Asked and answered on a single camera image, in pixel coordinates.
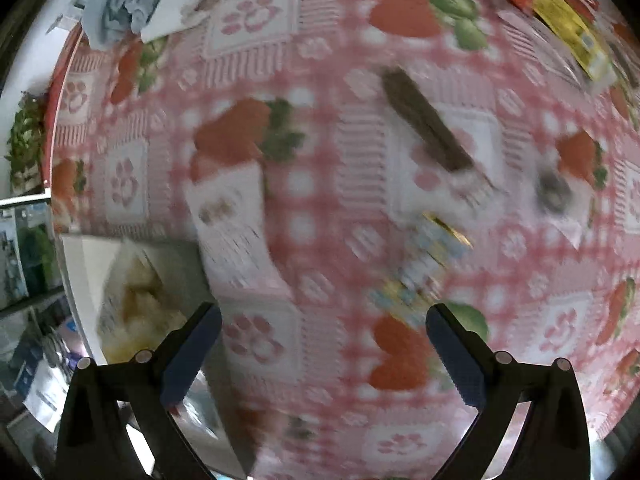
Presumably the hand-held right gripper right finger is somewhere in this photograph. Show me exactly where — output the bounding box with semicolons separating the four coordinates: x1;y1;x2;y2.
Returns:
425;303;593;480

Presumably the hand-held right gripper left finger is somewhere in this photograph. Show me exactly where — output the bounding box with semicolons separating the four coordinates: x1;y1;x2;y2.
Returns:
56;301;223;480

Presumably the pale yellow snack bag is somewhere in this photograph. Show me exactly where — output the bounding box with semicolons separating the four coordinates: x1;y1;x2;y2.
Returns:
97;242;188;363

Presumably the white box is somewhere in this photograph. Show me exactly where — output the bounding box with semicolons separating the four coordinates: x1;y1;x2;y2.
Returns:
60;234;261;478

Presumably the blue and yellow snack packet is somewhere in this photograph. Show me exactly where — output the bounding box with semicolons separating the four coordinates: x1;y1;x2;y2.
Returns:
370;212;473;318

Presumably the white printed snack packet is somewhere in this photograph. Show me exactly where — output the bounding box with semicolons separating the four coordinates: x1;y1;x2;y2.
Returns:
182;162;296;301

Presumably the white paper bag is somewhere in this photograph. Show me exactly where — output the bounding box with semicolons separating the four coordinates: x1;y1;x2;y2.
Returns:
22;360;71;433

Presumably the glass shelf unit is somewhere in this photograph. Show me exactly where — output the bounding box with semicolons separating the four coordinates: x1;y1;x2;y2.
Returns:
0;195;71;361

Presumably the clear packet with grey disc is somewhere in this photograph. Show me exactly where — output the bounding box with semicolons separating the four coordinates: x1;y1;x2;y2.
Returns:
535;160;596;251

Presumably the red checked strawberry tablecloth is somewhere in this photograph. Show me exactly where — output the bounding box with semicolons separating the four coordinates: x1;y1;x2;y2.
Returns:
42;0;640;480

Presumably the brown snack bar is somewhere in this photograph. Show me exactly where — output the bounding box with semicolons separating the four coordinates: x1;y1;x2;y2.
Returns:
381;67;476;173

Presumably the green potted plant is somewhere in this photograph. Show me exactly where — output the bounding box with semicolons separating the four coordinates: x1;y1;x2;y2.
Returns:
5;92;48;193

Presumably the blue-grey cloth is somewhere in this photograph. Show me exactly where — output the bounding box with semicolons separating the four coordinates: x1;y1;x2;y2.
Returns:
80;0;191;51

